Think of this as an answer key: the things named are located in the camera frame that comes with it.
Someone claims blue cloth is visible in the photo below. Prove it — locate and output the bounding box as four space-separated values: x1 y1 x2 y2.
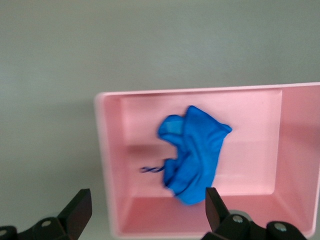
139 104 233 206

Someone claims pink plastic box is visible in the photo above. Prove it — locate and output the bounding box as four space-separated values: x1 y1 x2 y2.
93 81 320 240

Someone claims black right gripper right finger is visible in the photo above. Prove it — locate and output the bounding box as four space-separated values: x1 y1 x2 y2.
202 186 313 240

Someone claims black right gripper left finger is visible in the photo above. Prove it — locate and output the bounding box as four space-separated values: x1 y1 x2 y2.
0 188 93 240

